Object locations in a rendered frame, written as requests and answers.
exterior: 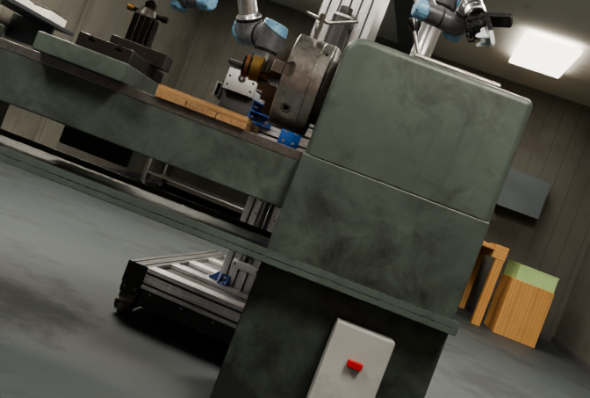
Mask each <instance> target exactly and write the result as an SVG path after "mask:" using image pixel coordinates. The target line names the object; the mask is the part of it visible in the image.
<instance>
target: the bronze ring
mask: <svg viewBox="0 0 590 398"><path fill-rule="evenodd" d="M265 60H266V57H265V56H264V57H260V56H257V55H255V56H254V57H253V56H252V55H249V54H246V55H245V58H244V60H243V63H242V66H241V76H243V77H248V80H251V81H254V82H256V83H259V81H260V80H263V81H266V82H268V80H269V78H270V77H269V76H266V75H263V74H261V72H260V70H261V68H262V65H263V62H264V61H265Z"/></svg>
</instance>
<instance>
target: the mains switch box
mask: <svg viewBox="0 0 590 398"><path fill-rule="evenodd" d="M394 346H395V343H394V341H393V339H392V338H391V337H389V336H386V335H383V334H380V333H378V332H376V331H374V330H371V329H367V328H365V327H363V326H360V325H358V324H355V323H353V322H349V321H347V320H344V319H342V318H340V317H337V318H336V320H335V324H334V326H333V328H332V331H331V333H330V336H329V339H328V340H327V344H326V347H325V350H324V351H323V354H322V357H321V359H320V363H319V365H318V368H317V370H316V373H315V375H314V377H313V382H312V384H311V386H310V389H309V391H308V394H307V396H306V398H375V397H376V394H377V392H378V389H379V386H380V383H381V381H382V379H383V376H384V374H385V369H386V367H387V365H388V363H389V360H390V357H391V355H392V351H393V349H394Z"/></svg>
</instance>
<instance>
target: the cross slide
mask: <svg viewBox="0 0 590 398"><path fill-rule="evenodd" d="M75 44H77V45H79V46H81V47H86V48H88V49H90V50H93V51H95V52H98V53H100V54H104V55H106V56H109V57H111V58H113V59H116V60H119V61H121V62H125V63H127V64H129V65H130V66H132V67H133V68H135V69H137V70H138V71H139V72H140V73H142V74H143V75H145V76H147V77H148V78H150V79H151V80H153V81H154V82H156V83H158V84H161V81H162V78H163V76H164V74H163V73H162V72H161V71H160V70H158V69H157V68H155V67H154V66H153V65H151V64H150V63H149V62H147V61H146V60H144V59H143V58H142V57H141V56H139V55H138V54H136V53H135V52H134V51H133V50H130V49H127V48H125V47H120V46H119V45H116V44H113V43H111V42H109V41H107V40H102V39H100V38H98V37H93V36H92V35H90V34H87V33H84V32H81V31H80V32H79V34H78V37H77V39H76V43H75Z"/></svg>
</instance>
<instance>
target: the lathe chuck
mask: <svg viewBox="0 0 590 398"><path fill-rule="evenodd" d="M326 44H327V43H326V42H324V41H321V40H317V39H314V38H312V37H309V36H307V35H304V34H300V35H299V37H298V39H297V41H296V43H295V45H294V47H293V49H292V51H291V53H290V56H289V58H288V60H287V62H289V63H291V62H294V63H295V65H296V68H295V69H294V72H293V75H292V76H290V77H287V76H286V74H284V73H283V74H282V75H281V78H280V81H279V84H278V86H277V90H276V93H275V97H274V99H273V102H272V106H271V109H270V116H269V123H270V124H271V125H274V126H277V127H281V128H283V129H285V130H288V131H291V132H293V133H294V128H295V125H296V121H297V118H298V115H299V110H300V107H301V105H302V103H303V100H304V97H305V94H306V91H307V88H308V85H309V83H310V81H311V78H312V76H313V72H314V70H315V68H316V65H317V63H318V60H319V59H320V55H321V53H322V51H323V49H324V47H325V46H326ZM283 103H286V104H288V105H289V106H290V107H291V110H290V111H289V112H284V111H282V109H281V104H283Z"/></svg>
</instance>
